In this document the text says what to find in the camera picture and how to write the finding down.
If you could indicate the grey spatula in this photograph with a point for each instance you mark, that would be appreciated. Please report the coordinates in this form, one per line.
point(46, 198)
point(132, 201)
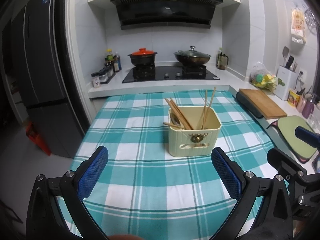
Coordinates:
point(286, 53)

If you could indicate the bundle of wooden chopsticks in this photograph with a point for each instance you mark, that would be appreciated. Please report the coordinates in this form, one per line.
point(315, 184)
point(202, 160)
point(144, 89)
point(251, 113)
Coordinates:
point(178, 113)

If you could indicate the purple bottle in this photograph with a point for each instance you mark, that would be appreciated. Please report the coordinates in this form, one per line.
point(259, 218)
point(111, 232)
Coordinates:
point(308, 108)

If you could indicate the red box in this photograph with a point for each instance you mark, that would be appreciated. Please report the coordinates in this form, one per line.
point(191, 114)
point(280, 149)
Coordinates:
point(37, 137)

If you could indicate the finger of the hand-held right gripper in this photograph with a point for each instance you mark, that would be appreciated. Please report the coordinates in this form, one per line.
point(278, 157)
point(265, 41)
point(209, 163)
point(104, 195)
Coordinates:
point(282, 163)
point(308, 137)

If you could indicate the white utensil holder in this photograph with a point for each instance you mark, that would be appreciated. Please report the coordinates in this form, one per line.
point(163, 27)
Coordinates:
point(286, 83)

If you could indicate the teal plaid tablecloth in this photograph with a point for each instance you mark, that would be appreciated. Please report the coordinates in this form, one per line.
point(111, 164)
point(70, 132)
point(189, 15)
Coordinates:
point(140, 155)

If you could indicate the plastic bag with yellow contents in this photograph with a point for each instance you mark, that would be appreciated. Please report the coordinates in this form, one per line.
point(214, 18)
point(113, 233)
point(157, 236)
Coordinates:
point(263, 78)

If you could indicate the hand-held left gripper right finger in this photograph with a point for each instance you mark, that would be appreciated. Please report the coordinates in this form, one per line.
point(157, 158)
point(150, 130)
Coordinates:
point(226, 172)

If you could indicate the wooden cutting board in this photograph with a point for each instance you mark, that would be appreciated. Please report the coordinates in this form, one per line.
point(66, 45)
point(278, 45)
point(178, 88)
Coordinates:
point(265, 103)

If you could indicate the white-label spice jar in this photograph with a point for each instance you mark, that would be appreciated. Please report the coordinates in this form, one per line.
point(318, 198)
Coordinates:
point(95, 80)

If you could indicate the clear glass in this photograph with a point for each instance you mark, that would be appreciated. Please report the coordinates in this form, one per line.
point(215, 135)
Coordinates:
point(313, 122)

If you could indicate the yellow printed cup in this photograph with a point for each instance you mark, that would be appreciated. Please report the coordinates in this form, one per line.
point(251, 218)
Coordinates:
point(293, 98)

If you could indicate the cream utensil box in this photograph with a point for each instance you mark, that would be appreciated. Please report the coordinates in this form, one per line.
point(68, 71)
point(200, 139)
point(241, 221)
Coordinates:
point(195, 142)

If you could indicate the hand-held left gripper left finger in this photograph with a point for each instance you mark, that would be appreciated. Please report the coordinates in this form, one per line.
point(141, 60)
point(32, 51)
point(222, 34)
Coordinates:
point(92, 172)

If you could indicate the green cutting board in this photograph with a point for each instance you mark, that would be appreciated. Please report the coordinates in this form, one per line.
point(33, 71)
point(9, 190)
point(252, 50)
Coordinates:
point(292, 135)

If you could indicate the dark sauce bottle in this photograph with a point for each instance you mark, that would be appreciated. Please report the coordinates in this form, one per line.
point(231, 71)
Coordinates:
point(117, 63)

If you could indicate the dark glass kettle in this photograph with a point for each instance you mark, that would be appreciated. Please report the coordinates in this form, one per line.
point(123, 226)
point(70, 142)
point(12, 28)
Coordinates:
point(222, 61)

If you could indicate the clay pot with orange lid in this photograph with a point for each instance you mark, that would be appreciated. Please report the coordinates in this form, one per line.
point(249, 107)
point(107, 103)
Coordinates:
point(142, 57)

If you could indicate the yellow-capped oil bottle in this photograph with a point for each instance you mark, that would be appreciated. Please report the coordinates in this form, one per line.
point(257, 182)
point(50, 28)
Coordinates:
point(109, 57)

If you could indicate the black kitchen utensil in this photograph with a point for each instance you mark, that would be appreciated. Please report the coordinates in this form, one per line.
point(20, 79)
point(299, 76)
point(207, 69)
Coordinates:
point(290, 62)

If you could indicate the pink cup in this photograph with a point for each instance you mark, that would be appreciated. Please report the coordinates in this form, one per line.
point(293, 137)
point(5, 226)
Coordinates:
point(301, 105)

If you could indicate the hanging printed bag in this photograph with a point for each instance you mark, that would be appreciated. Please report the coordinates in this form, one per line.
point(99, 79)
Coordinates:
point(298, 25)

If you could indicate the slim wooden chopstick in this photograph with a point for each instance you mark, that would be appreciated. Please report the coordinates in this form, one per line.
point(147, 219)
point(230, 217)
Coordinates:
point(205, 107)
point(172, 125)
point(210, 105)

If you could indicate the dark refrigerator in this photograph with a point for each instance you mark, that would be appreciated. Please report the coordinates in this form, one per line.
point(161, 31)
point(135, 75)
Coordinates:
point(45, 67)

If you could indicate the black gas hob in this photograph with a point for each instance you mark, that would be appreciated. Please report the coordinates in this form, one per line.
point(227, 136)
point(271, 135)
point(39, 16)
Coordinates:
point(170, 73)

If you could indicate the black range hood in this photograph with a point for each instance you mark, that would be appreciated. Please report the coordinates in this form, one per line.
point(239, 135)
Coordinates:
point(165, 12)

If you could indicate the wok with glass lid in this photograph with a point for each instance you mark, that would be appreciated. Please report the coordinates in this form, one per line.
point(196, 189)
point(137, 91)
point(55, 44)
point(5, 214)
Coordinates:
point(192, 57)

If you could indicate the wall socket with plug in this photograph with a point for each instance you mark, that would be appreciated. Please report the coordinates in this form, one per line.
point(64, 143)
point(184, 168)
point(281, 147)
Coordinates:
point(302, 75)

